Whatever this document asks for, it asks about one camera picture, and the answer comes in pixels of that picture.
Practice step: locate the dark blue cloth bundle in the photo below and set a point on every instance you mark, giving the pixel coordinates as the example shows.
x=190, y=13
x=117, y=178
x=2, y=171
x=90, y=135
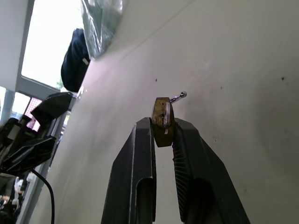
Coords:
x=73, y=65

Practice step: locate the brass padlock with silver shackle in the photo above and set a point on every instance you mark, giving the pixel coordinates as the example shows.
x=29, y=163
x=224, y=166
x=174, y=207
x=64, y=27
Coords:
x=163, y=137

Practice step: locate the clear crinkled plastic bag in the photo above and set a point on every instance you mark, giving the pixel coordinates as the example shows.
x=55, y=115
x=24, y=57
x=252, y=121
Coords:
x=100, y=25

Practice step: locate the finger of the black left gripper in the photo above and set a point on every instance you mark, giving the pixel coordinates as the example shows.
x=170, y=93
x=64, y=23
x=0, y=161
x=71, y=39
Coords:
x=52, y=106
x=32, y=151

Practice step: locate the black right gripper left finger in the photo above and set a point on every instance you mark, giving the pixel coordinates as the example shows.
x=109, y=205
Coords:
x=130, y=168

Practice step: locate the pink perforated panel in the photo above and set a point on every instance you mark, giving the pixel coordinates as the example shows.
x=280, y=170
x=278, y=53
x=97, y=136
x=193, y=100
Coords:
x=32, y=106

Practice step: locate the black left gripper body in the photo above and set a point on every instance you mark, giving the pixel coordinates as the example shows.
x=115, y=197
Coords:
x=16, y=135

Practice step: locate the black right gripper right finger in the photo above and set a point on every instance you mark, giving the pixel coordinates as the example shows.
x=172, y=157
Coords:
x=203, y=177

